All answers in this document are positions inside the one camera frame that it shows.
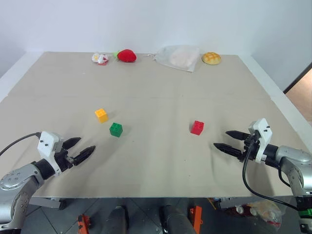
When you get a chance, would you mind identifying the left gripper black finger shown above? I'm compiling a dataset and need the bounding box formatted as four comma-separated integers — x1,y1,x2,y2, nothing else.
73,145,97,167
63,137,82,150

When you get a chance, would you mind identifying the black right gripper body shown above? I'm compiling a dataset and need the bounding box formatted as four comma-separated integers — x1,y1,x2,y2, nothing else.
239,130,260,162

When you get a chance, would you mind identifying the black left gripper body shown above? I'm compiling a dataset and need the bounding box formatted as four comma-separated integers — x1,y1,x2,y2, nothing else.
54,139,77,173

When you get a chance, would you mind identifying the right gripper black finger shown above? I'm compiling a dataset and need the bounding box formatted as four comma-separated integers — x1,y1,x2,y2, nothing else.
213,142,245,160
225,130,250,141

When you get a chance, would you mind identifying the red toy building block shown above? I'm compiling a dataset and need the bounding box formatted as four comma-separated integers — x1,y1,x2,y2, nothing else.
190,120,205,135

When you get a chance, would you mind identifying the yellow toy building block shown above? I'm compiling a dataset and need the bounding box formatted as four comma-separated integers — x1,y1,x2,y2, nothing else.
94,108,109,123

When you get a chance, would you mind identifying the green toy building block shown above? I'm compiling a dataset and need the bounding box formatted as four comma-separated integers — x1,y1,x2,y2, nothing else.
109,122,123,138

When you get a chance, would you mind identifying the clear plastic bag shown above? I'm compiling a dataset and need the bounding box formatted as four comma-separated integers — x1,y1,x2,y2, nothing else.
243,200,284,230

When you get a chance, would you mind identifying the orange black clamp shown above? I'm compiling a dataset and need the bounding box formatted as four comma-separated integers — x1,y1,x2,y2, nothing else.
77,214,93,234
189,205,204,226

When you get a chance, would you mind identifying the beige table cover sheet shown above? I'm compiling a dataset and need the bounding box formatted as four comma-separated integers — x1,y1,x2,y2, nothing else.
8,51,272,100
0,95,310,198

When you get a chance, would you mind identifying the dark rounded shape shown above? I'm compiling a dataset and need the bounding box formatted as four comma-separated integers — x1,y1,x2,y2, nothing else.
159,204,196,234
106,206,129,234

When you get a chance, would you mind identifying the green black device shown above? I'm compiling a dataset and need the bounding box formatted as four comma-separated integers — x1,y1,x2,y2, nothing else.
294,195,312,218

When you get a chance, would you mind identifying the yellow toy bread bun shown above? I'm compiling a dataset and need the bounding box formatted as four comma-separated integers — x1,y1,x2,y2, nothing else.
201,52,222,65

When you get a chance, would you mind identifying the white and red crumpled toy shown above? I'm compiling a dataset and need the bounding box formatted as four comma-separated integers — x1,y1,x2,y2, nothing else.
91,52,111,65

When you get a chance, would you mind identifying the red plush strawberry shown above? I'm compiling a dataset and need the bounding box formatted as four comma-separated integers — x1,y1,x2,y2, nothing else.
112,49,137,64

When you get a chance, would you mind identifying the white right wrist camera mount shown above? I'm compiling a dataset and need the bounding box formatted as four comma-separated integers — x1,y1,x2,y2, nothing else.
248,118,273,163

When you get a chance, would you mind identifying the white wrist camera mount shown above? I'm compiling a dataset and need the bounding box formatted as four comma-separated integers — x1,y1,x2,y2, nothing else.
248,118,273,163
37,131,64,176

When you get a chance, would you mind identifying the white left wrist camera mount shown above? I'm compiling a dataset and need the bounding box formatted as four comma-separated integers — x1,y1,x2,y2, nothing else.
37,131,64,176

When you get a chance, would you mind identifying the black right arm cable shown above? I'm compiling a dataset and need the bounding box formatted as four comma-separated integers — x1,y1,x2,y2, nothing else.
242,140,299,210

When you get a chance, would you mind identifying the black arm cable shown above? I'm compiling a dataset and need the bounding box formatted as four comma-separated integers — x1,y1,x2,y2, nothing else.
0,132,41,156
242,140,299,210

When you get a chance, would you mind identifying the grey metal table bracket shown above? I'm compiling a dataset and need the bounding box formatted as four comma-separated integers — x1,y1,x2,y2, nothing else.
28,196,67,210

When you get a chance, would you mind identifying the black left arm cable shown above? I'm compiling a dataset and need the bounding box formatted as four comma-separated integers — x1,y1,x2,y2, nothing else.
0,132,41,156

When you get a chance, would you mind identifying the white mesh drawstring bag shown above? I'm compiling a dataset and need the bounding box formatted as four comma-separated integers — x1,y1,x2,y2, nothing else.
142,45,201,73

